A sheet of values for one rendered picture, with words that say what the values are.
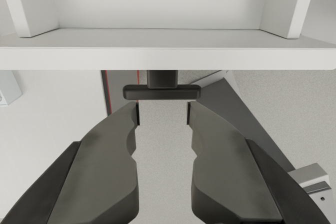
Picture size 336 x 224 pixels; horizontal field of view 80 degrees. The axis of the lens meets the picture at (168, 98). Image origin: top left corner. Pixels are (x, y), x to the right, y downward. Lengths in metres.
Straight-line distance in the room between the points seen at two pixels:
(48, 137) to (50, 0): 0.27
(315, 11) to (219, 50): 1.15
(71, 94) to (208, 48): 0.28
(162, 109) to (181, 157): 0.42
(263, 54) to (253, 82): 1.12
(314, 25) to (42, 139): 1.25
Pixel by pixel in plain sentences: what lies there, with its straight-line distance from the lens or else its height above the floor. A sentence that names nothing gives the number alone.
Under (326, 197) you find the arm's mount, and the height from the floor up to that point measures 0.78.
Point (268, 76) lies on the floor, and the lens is 1.32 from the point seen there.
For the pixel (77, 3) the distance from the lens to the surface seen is 0.26.
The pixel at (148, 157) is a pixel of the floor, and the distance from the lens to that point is 1.49.
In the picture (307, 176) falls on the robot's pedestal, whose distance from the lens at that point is 0.62.
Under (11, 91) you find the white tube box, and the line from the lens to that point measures 0.41.
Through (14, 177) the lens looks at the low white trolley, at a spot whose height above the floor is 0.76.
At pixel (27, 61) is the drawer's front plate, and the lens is 0.19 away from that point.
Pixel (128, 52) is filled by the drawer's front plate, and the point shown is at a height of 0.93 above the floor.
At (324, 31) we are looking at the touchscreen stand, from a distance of 1.35.
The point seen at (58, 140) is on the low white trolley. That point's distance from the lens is 0.45.
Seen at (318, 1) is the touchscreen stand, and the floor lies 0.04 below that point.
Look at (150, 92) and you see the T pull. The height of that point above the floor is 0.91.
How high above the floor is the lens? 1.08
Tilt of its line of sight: 63 degrees down
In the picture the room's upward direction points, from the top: 175 degrees clockwise
